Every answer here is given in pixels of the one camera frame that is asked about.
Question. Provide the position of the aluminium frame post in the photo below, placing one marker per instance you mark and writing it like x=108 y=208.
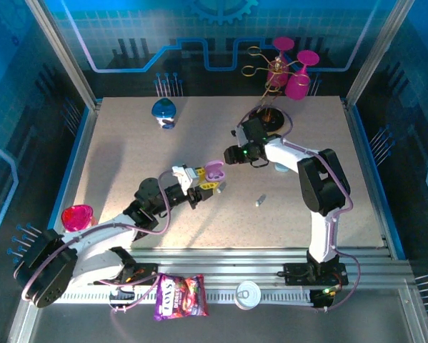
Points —
x=61 y=57
x=378 y=50

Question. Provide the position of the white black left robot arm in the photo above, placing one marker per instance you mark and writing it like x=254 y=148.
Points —
x=103 y=236

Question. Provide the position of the purple earbud case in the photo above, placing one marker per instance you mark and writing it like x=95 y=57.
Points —
x=215 y=172

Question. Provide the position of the aluminium front rail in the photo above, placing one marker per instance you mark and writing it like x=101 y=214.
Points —
x=217 y=266

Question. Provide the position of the small grey blue earbud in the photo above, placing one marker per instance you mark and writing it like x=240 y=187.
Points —
x=258 y=204

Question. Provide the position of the blue white plastic bottle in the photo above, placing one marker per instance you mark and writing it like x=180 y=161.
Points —
x=163 y=109

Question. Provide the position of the purple candy bag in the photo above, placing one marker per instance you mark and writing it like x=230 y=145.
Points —
x=179 y=296

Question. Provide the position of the silver tin can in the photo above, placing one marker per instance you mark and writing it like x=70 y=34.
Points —
x=247 y=294

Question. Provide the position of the black controller board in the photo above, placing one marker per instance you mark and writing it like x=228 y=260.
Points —
x=122 y=296
x=321 y=298

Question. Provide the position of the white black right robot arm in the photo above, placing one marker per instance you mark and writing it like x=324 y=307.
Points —
x=322 y=232

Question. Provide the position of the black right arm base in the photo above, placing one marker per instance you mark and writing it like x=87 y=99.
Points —
x=296 y=273

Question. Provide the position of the pink red plastic cup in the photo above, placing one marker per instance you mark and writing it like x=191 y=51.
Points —
x=76 y=217

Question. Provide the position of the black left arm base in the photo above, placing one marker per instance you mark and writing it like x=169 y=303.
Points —
x=145 y=269

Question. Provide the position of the pink wine glass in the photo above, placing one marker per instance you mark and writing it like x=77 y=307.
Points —
x=283 y=43
x=297 y=87

